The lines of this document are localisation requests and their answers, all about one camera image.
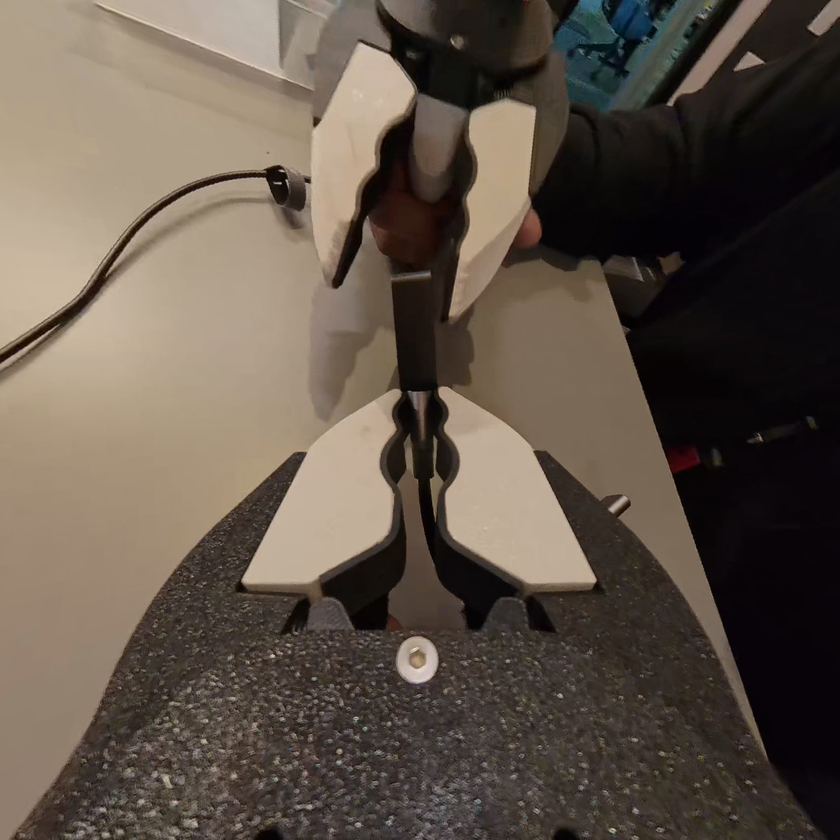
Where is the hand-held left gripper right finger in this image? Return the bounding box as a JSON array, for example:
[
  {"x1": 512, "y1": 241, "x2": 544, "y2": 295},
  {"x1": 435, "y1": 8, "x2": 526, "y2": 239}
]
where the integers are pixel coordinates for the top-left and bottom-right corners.
[{"x1": 433, "y1": 386, "x2": 598, "y2": 616}]

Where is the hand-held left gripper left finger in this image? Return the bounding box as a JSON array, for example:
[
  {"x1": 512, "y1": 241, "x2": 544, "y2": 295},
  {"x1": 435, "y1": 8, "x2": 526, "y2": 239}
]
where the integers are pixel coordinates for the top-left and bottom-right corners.
[{"x1": 241, "y1": 387, "x2": 409, "y2": 619}]

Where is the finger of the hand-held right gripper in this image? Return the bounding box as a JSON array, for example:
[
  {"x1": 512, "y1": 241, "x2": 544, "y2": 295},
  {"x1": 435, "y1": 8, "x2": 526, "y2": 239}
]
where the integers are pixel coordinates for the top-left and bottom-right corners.
[
  {"x1": 310, "y1": 41, "x2": 421, "y2": 290},
  {"x1": 436, "y1": 100, "x2": 540, "y2": 324}
]

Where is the black braided cable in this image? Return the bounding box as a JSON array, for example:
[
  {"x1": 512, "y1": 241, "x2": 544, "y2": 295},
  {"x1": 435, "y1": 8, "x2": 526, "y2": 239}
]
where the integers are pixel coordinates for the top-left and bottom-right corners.
[{"x1": 0, "y1": 167, "x2": 442, "y2": 572}]

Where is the black usb hub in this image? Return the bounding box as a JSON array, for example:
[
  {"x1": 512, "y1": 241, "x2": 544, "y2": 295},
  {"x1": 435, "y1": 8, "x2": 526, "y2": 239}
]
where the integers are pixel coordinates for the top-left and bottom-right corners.
[{"x1": 389, "y1": 268, "x2": 439, "y2": 395}]

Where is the person's right forearm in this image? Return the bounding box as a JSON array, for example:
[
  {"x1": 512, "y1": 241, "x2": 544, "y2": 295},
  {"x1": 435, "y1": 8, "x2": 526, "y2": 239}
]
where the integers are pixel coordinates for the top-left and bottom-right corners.
[{"x1": 530, "y1": 39, "x2": 840, "y2": 263}]

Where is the person's right hand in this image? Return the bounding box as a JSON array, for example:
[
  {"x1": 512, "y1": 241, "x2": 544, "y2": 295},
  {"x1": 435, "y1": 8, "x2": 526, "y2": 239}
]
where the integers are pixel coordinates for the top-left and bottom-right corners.
[{"x1": 367, "y1": 164, "x2": 544, "y2": 273}]

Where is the white printed paper sheet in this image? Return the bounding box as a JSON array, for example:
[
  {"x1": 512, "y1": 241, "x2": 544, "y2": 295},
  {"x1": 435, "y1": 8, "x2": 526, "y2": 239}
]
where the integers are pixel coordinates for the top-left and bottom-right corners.
[{"x1": 95, "y1": 0, "x2": 316, "y2": 89}]

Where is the person's black clothing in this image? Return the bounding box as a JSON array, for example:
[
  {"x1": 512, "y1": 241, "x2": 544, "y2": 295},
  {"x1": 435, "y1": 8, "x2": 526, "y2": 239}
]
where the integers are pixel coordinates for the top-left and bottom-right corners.
[{"x1": 617, "y1": 177, "x2": 840, "y2": 840}]

